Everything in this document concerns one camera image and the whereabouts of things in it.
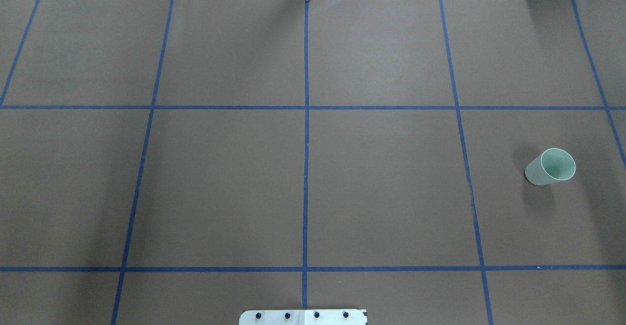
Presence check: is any green cup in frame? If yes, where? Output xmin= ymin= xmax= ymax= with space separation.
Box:
xmin=524 ymin=148 xmax=577 ymax=186

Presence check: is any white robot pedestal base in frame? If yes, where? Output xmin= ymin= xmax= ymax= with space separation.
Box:
xmin=239 ymin=309 xmax=368 ymax=325

